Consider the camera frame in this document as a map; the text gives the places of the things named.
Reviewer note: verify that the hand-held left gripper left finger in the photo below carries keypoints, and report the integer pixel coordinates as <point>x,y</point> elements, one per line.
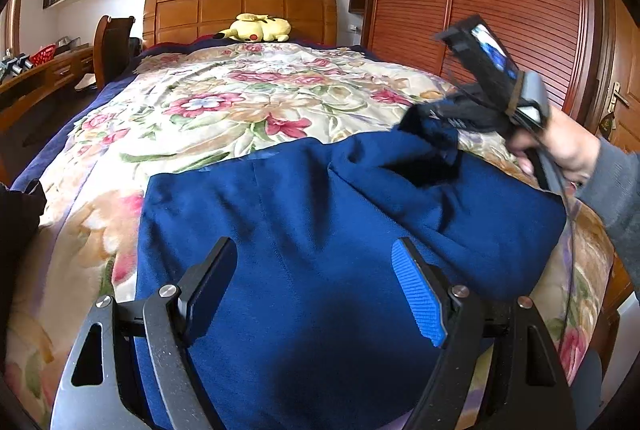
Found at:
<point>210,290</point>

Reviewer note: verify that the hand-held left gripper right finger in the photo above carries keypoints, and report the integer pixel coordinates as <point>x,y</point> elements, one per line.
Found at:
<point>420,290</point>

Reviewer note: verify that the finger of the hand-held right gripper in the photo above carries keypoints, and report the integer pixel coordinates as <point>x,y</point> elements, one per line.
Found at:
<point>430,116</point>

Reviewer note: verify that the dark blue coat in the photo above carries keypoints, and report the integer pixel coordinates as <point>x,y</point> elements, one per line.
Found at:
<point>300,235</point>

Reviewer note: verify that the person's right forearm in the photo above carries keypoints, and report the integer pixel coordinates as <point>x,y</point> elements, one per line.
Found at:
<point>615,190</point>

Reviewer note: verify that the person's right hand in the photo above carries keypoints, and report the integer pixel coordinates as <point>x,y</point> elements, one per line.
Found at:
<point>575,150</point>

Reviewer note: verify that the dark hanging door tag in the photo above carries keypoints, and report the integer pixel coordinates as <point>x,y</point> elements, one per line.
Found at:
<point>606,125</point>

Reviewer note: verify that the wooden door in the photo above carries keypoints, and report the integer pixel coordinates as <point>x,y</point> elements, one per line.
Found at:
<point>625,60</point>

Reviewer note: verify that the floral blanket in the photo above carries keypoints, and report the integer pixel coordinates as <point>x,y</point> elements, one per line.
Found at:
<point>225,110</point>

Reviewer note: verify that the yellow plush toy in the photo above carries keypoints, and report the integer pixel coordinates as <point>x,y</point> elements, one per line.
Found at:
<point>255,29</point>

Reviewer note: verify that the wooden bed headboard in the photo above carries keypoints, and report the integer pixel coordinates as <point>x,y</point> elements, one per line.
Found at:
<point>200,10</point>

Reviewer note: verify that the wooden chair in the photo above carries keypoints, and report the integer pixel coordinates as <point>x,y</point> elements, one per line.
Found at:
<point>107,45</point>

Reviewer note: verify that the wooden desk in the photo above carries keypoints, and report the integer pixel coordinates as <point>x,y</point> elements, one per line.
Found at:
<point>40,75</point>

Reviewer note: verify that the red basket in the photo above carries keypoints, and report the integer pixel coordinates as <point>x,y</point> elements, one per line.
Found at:
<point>44,55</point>

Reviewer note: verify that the grey metal object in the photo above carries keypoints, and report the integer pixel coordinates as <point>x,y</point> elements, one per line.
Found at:
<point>15,65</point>

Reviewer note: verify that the white wall socket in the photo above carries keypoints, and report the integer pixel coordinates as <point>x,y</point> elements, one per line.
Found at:
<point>354,28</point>

